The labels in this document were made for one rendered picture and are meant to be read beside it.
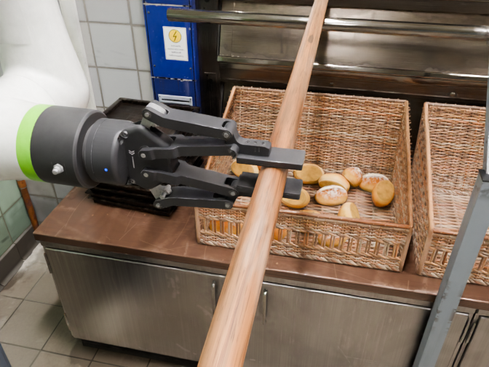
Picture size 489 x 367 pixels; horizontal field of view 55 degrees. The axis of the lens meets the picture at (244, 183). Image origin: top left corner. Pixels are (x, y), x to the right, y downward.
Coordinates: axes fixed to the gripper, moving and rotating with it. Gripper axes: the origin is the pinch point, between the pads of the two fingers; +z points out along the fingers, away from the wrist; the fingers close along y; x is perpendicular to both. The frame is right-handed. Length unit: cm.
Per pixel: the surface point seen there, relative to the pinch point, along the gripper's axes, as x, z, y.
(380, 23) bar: -63, 13, 1
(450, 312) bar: -40, 38, 60
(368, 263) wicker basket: -51, 19, 58
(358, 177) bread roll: -82, 15, 52
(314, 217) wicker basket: -50, 4, 45
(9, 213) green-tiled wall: -87, -123, 95
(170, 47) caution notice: -96, -48, 22
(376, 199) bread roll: -75, 21, 55
